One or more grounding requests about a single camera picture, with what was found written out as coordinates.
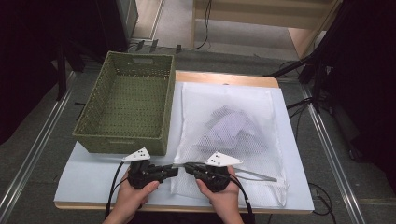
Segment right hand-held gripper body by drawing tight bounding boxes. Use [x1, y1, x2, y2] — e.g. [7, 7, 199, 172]
[193, 151, 244, 193]

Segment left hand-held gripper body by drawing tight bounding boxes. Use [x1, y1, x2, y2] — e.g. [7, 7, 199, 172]
[121, 147, 167, 190]

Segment purple garment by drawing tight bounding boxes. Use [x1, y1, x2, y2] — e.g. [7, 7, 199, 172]
[199, 105, 269, 153]

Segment white mesh laundry bag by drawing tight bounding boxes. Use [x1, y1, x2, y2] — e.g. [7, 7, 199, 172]
[170, 82, 288, 208]

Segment green woven basket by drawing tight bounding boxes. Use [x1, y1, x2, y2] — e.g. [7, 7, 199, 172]
[72, 50, 176, 157]

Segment person's right hand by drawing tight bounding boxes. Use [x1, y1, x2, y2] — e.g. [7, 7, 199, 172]
[195, 166, 240, 217]

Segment white table mat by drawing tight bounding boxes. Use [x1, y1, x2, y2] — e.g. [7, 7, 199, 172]
[53, 81, 316, 212]

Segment black metal stand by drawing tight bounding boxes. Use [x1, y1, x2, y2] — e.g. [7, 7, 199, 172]
[55, 40, 106, 102]
[264, 0, 359, 114]

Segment wooden shelf unit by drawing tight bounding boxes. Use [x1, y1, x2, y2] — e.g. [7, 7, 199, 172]
[191, 0, 344, 59]

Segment grey cabinet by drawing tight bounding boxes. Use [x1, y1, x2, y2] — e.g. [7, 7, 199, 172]
[116, 0, 139, 40]

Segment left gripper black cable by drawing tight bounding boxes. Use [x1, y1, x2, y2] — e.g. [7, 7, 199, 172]
[105, 161, 132, 219]

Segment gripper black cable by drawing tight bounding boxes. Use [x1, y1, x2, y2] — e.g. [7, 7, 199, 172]
[228, 173, 255, 224]
[105, 161, 132, 219]

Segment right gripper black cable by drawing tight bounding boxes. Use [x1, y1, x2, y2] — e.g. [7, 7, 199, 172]
[228, 173, 255, 224]

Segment black floor cables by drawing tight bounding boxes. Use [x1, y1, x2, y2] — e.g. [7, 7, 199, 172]
[286, 96, 314, 133]

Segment metal floor rail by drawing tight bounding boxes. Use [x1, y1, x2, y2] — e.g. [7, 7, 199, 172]
[0, 69, 78, 217]
[298, 82, 367, 224]

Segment hanging black cable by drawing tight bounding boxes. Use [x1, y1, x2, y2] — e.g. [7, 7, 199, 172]
[183, 0, 214, 51]

